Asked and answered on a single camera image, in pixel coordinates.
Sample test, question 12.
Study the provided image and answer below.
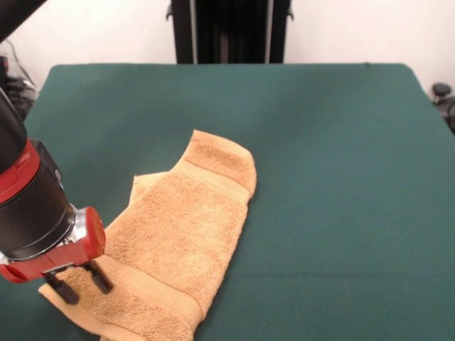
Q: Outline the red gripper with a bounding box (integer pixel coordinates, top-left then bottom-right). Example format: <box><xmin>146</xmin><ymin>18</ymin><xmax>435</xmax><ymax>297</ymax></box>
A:
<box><xmin>0</xmin><ymin>206</ymin><xmax>114</xmax><ymax>305</ymax></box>

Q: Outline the tan terry towel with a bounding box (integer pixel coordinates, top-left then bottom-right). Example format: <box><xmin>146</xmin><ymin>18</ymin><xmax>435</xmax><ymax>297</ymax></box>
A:
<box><xmin>38</xmin><ymin>129</ymin><xmax>257</xmax><ymax>341</ymax></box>

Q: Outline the dark green tablecloth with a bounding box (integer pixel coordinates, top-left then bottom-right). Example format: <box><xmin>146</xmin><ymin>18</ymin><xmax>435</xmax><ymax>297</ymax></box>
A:
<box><xmin>0</xmin><ymin>63</ymin><xmax>455</xmax><ymax>341</ymax></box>

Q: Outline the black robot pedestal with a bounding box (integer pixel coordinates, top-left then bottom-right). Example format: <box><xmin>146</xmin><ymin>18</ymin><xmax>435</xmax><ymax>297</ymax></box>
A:
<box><xmin>165</xmin><ymin>0</ymin><xmax>294</xmax><ymax>65</ymax></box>

